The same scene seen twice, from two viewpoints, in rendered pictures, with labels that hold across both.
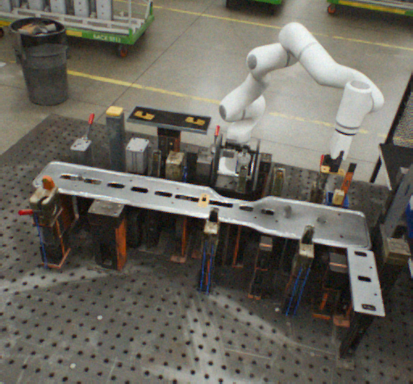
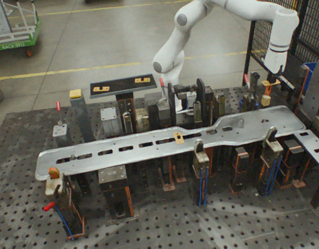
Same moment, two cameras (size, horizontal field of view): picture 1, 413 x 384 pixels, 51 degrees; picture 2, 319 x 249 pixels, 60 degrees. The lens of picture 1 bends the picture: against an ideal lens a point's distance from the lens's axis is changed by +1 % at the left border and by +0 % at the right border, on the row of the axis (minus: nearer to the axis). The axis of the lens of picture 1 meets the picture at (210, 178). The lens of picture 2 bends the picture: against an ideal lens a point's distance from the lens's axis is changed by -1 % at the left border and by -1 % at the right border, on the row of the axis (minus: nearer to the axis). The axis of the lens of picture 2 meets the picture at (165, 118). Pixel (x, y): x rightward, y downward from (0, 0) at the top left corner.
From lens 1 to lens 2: 55 cm
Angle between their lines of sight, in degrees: 13
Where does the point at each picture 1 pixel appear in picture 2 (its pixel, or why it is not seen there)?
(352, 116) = (286, 36)
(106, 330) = not seen: outside the picture
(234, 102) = (165, 56)
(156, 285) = (165, 215)
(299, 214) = (248, 122)
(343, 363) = (318, 212)
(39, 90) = not seen: outside the picture
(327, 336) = (296, 197)
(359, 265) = (308, 142)
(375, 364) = not seen: outside the picture
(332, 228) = (275, 123)
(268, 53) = (193, 10)
